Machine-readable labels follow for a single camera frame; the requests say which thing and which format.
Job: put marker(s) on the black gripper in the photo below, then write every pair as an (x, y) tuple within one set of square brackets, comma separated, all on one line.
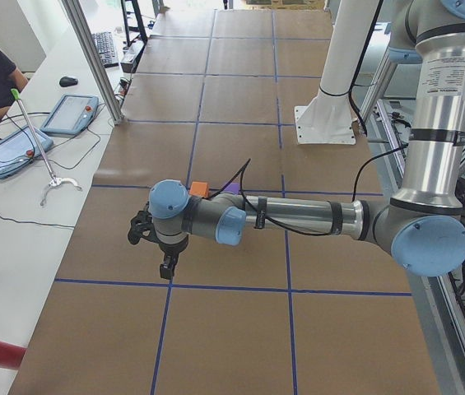
[(169, 249)]

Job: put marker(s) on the orange foam block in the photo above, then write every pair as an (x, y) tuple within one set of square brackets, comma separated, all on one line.
[(199, 189)]

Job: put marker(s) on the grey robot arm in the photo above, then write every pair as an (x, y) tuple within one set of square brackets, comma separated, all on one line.
[(419, 225)]

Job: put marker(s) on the purple foam block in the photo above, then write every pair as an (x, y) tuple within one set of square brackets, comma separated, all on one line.
[(232, 188)]

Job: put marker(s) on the white side table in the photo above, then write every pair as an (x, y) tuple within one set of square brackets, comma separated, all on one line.
[(64, 257)]

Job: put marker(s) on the far teach pendant tablet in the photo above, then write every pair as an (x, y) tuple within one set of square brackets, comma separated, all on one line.
[(71, 115)]

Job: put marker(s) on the teach pendant tablet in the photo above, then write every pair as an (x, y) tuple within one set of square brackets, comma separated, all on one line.
[(71, 115), (17, 151)]

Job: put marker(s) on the near teach pendant tablet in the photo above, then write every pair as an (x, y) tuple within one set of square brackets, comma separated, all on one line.
[(17, 151)]

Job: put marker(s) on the black computer mouse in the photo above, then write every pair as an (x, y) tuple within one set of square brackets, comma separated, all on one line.
[(68, 81)]

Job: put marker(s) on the black keyboard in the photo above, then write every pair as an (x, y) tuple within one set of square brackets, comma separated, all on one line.
[(105, 46)]

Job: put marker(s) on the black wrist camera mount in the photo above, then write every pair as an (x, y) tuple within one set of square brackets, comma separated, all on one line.
[(142, 227)]

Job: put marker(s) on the green handled reacher grabber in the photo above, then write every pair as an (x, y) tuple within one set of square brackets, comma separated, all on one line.
[(55, 181)]

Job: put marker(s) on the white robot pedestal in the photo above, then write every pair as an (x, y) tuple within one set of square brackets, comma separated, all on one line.
[(327, 118)]

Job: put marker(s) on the aluminium frame post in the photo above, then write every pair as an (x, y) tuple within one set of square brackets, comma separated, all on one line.
[(78, 21)]

